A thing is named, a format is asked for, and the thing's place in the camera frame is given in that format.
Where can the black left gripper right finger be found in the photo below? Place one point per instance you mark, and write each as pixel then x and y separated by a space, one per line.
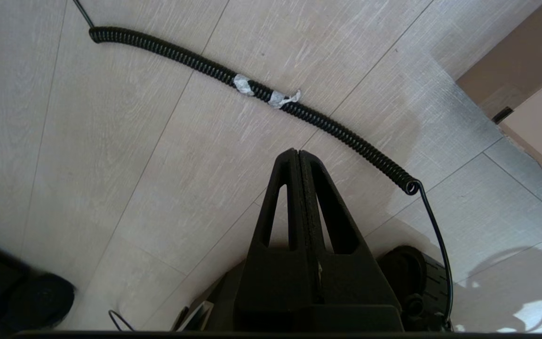
pixel 355 282

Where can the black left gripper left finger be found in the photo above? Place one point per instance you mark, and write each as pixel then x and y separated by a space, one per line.
pixel 271 282

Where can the brown cardboard shoe box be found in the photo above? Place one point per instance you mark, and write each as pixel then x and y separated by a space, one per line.
pixel 534 56

